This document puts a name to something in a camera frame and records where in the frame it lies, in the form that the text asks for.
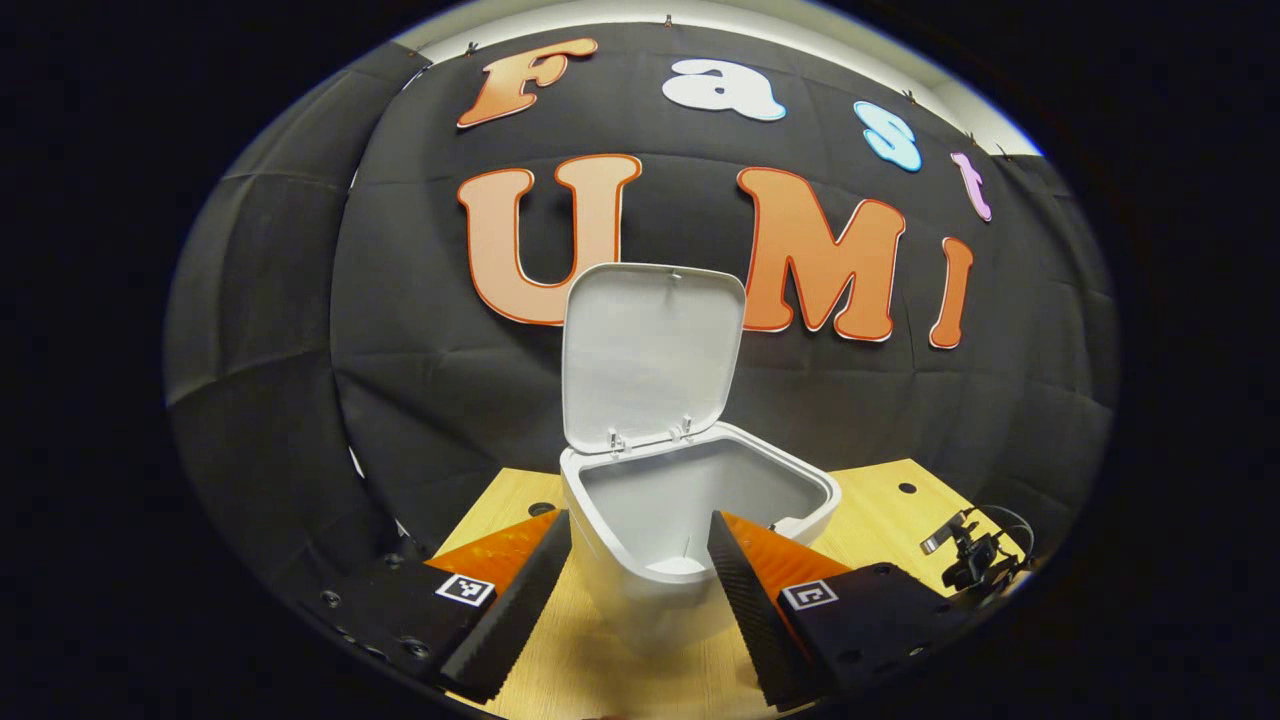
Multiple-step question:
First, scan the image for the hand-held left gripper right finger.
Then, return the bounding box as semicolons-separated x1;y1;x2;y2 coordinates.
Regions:
706;509;986;713

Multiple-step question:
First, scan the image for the white desktop garbage bin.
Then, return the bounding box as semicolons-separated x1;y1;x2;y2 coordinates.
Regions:
558;262;843;651

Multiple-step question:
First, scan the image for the wooden desktop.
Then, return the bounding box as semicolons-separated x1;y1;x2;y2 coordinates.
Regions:
430;458;1031;720

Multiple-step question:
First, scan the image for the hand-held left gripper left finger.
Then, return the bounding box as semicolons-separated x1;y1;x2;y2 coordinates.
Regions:
300;508;572;704

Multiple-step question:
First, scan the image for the black backdrop cloth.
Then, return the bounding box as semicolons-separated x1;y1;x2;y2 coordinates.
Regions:
330;22;1116;561

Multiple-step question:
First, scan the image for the dark grey partition panel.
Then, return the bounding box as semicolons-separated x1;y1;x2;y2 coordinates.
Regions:
165;45;431;601

